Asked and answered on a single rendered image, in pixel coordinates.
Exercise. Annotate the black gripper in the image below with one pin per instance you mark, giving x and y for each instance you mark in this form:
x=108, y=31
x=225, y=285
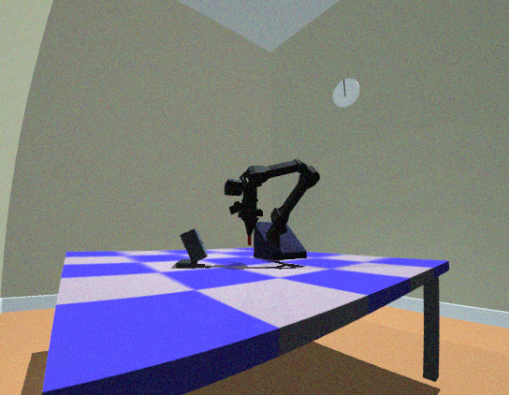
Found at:
x=249, y=217

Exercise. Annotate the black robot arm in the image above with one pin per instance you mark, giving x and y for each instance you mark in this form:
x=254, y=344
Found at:
x=259, y=174

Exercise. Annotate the grey sloped panel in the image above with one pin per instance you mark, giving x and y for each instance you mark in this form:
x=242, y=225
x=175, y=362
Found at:
x=194, y=247

